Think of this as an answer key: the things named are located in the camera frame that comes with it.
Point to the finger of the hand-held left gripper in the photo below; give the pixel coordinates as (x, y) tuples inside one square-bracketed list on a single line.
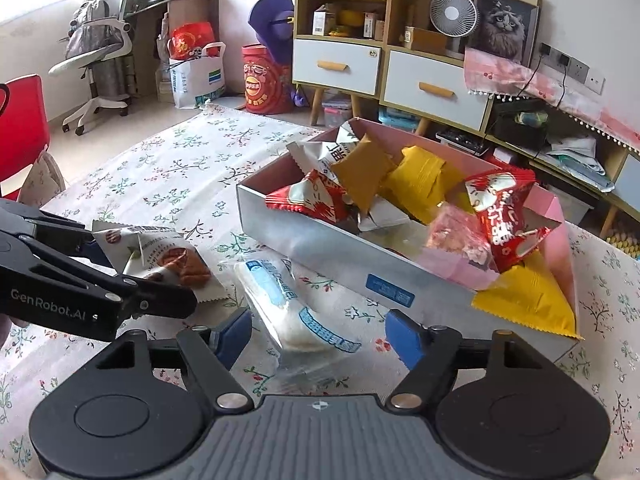
[(50, 230), (160, 300)]

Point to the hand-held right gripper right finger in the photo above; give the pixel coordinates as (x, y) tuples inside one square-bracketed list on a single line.
[(402, 335)]

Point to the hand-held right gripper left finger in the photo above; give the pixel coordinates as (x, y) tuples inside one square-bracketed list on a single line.
[(235, 335)]

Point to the white nut snack packet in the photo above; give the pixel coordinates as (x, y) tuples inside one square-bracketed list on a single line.
[(325, 155), (150, 250)]

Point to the clear blue bread packet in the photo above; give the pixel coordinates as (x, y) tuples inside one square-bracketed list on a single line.
[(290, 310)]

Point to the pink clear snack packet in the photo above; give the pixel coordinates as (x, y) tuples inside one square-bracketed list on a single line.
[(455, 237)]

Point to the pink cardboard box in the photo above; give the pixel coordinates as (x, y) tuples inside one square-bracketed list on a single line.
[(310, 245)]

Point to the cream white snack packet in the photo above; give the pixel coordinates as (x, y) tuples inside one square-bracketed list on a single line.
[(382, 217)]

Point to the plain yellow snack packet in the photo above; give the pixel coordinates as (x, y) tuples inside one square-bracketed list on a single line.
[(425, 180), (525, 300)]

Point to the red white snack packet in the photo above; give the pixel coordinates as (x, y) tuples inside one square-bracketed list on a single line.
[(500, 220)]

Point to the small red snack packet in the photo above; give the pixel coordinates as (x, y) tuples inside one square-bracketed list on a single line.
[(310, 200)]

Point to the mustard snack packet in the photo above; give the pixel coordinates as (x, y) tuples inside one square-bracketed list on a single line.
[(362, 170)]

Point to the red chair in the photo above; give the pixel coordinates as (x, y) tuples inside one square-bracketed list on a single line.
[(22, 130)]

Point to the floral tablecloth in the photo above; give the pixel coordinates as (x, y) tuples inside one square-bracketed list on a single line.
[(165, 170)]

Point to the white office chair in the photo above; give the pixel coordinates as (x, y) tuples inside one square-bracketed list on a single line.
[(85, 57)]

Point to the white shopping bag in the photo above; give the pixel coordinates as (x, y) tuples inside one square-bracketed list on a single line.
[(192, 85)]

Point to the black flat device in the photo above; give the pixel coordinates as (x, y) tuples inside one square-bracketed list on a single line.
[(462, 140)]

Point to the wooden drawer cabinet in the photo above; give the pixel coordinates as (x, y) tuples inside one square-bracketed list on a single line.
[(421, 126)]

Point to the grey backpack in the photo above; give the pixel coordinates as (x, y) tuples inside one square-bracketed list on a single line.
[(92, 25)]

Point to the clear bin blue lid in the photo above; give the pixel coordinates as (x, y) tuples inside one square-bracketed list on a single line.
[(397, 120)]

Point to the black storage box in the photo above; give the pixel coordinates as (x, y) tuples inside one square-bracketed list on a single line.
[(515, 135)]

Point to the clear storage bin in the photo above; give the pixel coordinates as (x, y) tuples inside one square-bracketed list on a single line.
[(336, 112)]

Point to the red gift bag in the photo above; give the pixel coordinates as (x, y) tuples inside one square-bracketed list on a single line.
[(190, 42)]

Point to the low wooden console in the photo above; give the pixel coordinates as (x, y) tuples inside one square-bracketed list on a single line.
[(609, 221)]

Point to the red patterned bag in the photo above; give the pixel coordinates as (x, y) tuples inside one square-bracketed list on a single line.
[(262, 85)]

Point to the yellow egg tray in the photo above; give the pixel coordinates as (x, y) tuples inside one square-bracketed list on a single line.
[(625, 242)]

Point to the pile of papers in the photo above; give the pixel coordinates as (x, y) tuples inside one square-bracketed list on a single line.
[(580, 160)]

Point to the wooden desk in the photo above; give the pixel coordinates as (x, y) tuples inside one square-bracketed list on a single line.
[(195, 10)]

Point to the pink cloth runner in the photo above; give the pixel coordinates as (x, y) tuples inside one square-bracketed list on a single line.
[(500, 75)]

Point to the purple plush toy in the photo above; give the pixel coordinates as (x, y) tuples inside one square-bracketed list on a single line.
[(272, 20)]

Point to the small brown box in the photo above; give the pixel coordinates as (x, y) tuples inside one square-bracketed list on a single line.
[(372, 25)]

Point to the yellow orange toy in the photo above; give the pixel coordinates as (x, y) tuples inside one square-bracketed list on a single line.
[(350, 20)]

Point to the small white box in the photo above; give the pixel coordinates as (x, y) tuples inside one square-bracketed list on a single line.
[(322, 22)]

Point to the tall wooden shelf cabinet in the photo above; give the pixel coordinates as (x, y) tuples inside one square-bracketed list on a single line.
[(395, 10)]

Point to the white desk fan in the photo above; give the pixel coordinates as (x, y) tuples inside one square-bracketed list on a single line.
[(454, 12)]

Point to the framed cat picture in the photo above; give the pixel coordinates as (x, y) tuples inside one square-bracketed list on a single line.
[(505, 20)]

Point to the grey wall socket strip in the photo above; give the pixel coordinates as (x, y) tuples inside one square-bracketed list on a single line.
[(575, 67)]

